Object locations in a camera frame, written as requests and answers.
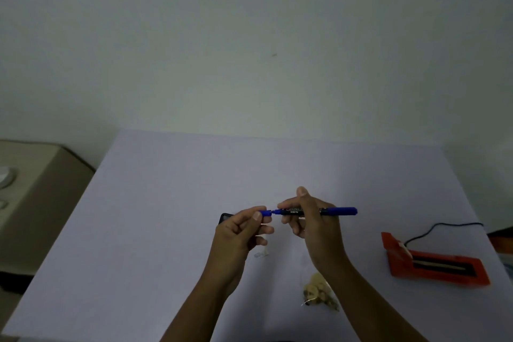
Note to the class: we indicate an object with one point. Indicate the person's right hand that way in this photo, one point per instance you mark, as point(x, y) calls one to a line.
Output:
point(320, 235)

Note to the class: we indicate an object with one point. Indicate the person's left hand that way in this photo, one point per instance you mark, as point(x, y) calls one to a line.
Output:
point(230, 241)

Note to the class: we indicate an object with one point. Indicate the person's right thumb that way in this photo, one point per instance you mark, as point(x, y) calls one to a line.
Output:
point(304, 198)

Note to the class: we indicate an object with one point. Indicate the person's left middle finger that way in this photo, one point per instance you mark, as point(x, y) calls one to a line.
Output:
point(267, 230)

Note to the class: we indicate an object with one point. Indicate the person's right middle finger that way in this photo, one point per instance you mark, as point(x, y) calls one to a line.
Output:
point(289, 220)

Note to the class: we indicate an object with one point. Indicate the person's left thumb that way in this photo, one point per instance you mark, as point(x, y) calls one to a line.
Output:
point(251, 222)

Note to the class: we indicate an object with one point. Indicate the black and blue marker pen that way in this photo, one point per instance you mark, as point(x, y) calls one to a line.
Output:
point(340, 211)

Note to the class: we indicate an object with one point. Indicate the person's right forearm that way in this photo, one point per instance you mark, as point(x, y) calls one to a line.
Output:
point(368, 305)

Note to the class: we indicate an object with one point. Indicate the person's left forearm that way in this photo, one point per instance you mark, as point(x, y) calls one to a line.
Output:
point(200, 309)

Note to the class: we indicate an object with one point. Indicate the small clear plastic piece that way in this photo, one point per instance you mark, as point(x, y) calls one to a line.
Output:
point(261, 254)

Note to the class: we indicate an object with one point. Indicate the small black flat object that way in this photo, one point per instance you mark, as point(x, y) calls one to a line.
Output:
point(224, 218)

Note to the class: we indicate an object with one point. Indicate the clear bag of tan pieces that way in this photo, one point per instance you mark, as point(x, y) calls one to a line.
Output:
point(318, 293)

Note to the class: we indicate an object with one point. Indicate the orange bag sealer device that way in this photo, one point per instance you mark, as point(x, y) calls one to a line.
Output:
point(437, 265)

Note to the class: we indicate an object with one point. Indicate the orange box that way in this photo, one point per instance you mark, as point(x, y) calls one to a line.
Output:
point(501, 239)

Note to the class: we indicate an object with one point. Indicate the white round knob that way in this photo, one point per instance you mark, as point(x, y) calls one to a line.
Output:
point(6, 177)

